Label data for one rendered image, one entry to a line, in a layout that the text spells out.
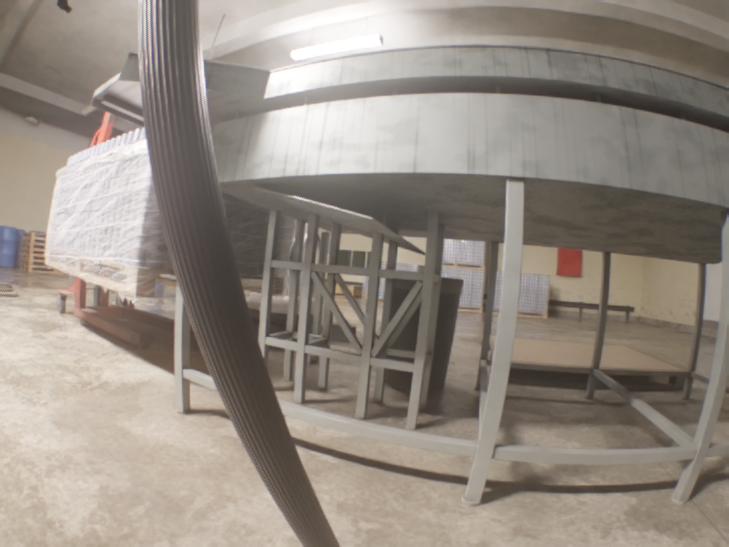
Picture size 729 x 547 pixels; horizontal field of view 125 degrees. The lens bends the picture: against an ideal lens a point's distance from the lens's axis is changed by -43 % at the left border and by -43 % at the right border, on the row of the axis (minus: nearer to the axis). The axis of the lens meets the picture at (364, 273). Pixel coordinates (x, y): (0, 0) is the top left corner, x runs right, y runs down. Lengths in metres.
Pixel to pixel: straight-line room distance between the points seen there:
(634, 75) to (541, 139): 0.36
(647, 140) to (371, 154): 0.71
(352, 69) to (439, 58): 0.24
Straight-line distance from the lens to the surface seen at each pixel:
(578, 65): 0.96
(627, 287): 10.95
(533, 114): 0.87
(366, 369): 1.27
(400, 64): 0.94
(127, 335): 2.25
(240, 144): 1.10
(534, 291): 8.32
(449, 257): 8.29
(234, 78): 1.12
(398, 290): 1.66
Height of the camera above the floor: 0.55
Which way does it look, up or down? 1 degrees up
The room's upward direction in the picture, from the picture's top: 5 degrees clockwise
